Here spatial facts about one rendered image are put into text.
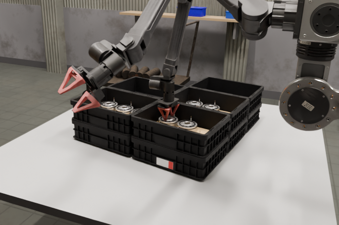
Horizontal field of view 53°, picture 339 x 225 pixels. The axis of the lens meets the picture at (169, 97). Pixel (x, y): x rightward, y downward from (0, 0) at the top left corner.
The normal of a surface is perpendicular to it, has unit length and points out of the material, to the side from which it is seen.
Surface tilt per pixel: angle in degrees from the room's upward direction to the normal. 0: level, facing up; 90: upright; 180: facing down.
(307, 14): 90
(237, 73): 90
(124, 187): 0
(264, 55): 90
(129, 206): 0
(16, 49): 90
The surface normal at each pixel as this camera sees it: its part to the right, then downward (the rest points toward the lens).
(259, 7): -0.19, -0.56
